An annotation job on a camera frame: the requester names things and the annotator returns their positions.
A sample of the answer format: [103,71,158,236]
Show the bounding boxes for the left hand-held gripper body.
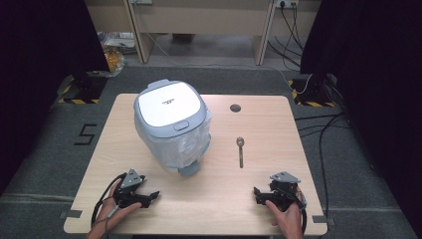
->
[113,168,152,209]

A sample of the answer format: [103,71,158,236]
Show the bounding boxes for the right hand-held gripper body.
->
[263,170,302,212]

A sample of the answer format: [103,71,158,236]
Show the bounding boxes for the metal spoon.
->
[235,136,246,169]

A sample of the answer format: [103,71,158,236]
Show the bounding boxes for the white grey rice cooker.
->
[132,79,213,177]

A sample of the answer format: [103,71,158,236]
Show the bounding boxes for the person's right hand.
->
[265,194,305,235]

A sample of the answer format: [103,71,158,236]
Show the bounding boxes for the person's left hand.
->
[94,180,142,232]

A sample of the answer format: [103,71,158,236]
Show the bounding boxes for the black tape piece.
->
[59,209,84,220]
[312,214,335,226]

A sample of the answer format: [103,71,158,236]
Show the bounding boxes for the black stand base striped tape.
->
[57,71,109,106]
[288,73,338,109]

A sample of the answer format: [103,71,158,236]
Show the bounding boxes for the clear plastic bag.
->
[97,31,136,78]

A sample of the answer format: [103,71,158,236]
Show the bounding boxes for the black curtain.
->
[300,0,422,239]
[0,0,111,197]

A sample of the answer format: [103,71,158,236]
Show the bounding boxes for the left hand-held gripper cable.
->
[91,171,129,233]

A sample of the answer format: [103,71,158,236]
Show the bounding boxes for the hand-held gripper cable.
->
[91,171,129,233]
[296,188,309,234]

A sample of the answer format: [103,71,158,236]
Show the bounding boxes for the right hand-held gripper cable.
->
[296,188,309,234]

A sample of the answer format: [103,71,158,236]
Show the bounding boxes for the black floor cables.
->
[294,112,353,221]

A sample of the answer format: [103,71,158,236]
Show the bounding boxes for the black power cables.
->
[268,2,305,68]

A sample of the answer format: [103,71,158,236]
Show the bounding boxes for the white wall power outlet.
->
[275,0,300,9]

